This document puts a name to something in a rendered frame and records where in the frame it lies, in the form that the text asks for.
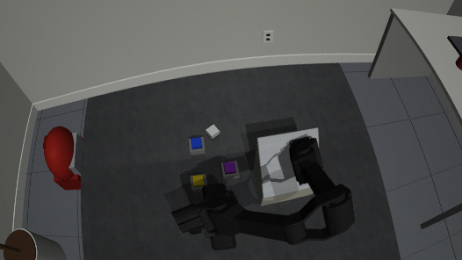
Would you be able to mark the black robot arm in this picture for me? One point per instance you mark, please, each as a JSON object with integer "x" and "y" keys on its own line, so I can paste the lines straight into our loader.
{"x": 221, "y": 214}

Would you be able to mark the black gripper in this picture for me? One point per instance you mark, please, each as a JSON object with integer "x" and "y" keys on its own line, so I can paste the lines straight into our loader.
{"x": 218, "y": 241}

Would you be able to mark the yellow button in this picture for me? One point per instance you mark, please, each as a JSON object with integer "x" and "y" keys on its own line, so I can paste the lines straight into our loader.
{"x": 197, "y": 182}

